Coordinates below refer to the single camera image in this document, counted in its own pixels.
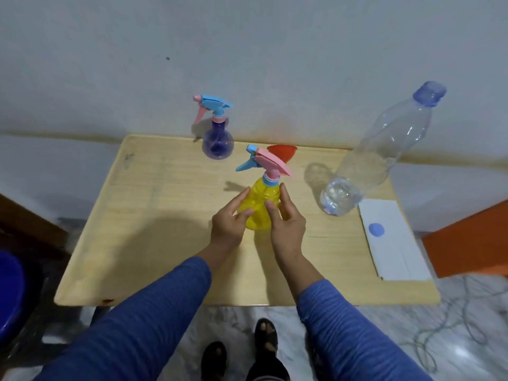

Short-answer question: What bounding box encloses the person's right leg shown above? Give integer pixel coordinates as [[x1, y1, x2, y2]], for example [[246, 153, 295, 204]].
[[246, 351, 291, 381]]

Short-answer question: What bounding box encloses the person's left hand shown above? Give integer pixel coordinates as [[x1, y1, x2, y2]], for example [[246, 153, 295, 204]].
[[197, 186, 255, 262]]

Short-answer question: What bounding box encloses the yellow spray bottle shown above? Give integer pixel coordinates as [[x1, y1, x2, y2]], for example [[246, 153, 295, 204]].
[[237, 176, 283, 231]]

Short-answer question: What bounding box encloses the person's right hand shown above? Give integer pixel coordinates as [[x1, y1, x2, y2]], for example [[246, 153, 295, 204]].
[[265, 183, 307, 266]]

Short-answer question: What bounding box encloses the person's right forearm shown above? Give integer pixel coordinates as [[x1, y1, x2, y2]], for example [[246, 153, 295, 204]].
[[277, 253, 433, 381]]

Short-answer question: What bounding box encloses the person's left forearm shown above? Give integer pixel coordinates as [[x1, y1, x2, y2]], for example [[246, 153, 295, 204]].
[[33, 249, 212, 381]]

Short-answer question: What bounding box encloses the white paper sheet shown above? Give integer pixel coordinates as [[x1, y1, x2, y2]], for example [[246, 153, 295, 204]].
[[358, 198, 433, 282]]

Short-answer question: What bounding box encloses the person's black sandal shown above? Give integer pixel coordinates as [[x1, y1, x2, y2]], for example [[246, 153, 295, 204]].
[[200, 341, 228, 381], [253, 317, 278, 356]]

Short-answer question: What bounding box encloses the black plastic stool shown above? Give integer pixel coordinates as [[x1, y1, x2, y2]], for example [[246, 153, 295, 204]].
[[0, 233, 100, 366]]

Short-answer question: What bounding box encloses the orange plastic funnel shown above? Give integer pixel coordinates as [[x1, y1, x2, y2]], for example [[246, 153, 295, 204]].
[[266, 144, 298, 165]]

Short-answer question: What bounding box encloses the person's left black sandal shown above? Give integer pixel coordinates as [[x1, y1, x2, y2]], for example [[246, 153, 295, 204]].
[[200, 341, 228, 381]]

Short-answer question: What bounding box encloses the orange furniture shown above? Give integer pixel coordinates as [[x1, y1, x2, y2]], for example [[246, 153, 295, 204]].
[[421, 200, 508, 279]]

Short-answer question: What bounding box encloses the blue plastic basin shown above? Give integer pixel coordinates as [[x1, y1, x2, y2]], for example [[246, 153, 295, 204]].
[[0, 249, 26, 344]]

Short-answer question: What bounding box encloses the grey cable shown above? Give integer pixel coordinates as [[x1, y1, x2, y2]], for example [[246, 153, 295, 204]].
[[401, 275, 508, 374]]

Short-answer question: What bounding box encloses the clear plastic water bottle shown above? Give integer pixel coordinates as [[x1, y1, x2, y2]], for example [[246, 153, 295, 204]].
[[320, 80, 448, 217]]

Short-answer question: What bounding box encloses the brown wooden door frame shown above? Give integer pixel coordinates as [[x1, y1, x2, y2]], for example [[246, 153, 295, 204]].
[[0, 193, 70, 250]]

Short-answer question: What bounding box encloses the purple spray bottle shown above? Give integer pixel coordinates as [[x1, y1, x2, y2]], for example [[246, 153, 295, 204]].
[[201, 116, 235, 160]]

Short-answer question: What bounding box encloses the person's right black sandal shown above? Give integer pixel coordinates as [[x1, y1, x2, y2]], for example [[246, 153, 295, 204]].
[[253, 317, 278, 356]]

